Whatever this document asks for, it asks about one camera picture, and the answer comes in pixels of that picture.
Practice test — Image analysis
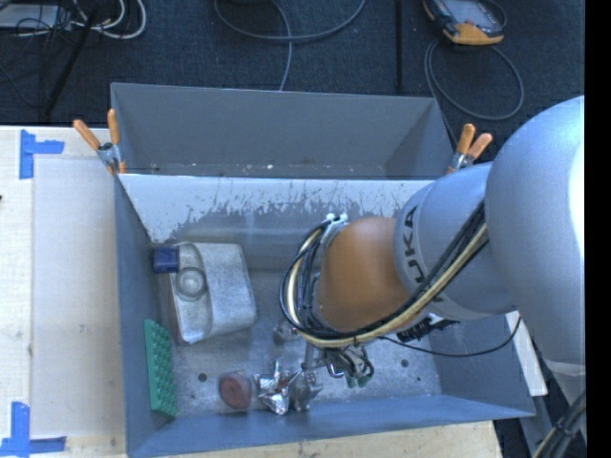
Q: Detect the green studded flat block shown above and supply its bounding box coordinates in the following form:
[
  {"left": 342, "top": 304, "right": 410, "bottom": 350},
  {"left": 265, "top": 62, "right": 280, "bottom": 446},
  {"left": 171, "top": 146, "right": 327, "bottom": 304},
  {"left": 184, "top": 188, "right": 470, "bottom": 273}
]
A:
[{"left": 143, "top": 318, "right": 179, "bottom": 420}]

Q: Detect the red-brown round disc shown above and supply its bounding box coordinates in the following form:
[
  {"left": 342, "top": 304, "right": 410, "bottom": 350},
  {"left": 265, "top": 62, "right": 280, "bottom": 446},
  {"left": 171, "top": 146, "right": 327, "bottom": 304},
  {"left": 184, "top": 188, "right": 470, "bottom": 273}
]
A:
[{"left": 218, "top": 371, "right": 254, "bottom": 411}]

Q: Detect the crumpled silver foil packet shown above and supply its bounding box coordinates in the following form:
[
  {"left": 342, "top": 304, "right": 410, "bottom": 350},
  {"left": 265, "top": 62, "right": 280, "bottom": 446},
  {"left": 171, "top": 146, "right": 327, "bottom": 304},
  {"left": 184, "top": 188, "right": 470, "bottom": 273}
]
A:
[{"left": 256, "top": 360, "right": 325, "bottom": 417}]

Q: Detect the white plastic jug, blue cap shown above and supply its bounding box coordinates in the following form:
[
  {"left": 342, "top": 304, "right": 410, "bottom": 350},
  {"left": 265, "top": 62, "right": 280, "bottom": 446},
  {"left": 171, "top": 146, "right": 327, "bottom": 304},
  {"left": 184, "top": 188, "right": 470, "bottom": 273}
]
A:
[{"left": 152, "top": 241, "right": 260, "bottom": 346}]

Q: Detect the black cylinder on white bracket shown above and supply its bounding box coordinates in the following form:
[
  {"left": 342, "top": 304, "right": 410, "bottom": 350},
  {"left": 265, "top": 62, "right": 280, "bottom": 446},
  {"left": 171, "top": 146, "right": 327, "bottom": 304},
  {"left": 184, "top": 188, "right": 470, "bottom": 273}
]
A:
[{"left": 395, "top": 316, "right": 460, "bottom": 345}]

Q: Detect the clear glass cup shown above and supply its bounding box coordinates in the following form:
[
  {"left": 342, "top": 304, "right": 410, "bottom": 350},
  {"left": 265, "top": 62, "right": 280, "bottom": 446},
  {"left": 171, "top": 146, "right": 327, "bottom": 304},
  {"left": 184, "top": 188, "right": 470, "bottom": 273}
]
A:
[{"left": 175, "top": 266, "right": 210, "bottom": 301}]

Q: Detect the grey metal bin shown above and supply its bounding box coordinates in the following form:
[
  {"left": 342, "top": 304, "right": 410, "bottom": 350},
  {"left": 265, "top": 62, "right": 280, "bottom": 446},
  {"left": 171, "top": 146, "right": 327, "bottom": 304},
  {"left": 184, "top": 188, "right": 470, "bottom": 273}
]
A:
[{"left": 109, "top": 82, "right": 537, "bottom": 458}]

